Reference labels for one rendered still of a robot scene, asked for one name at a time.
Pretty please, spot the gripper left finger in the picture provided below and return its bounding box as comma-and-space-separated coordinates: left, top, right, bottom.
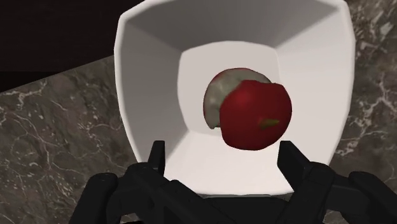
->
69, 140, 205, 224

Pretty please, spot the red apple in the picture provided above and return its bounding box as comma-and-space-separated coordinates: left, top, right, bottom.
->
203, 67, 293, 151

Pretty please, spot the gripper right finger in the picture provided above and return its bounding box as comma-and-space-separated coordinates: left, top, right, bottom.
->
272, 140, 397, 224

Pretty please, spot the white angular bowl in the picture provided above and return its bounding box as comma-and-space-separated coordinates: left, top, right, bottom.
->
113, 0, 356, 199

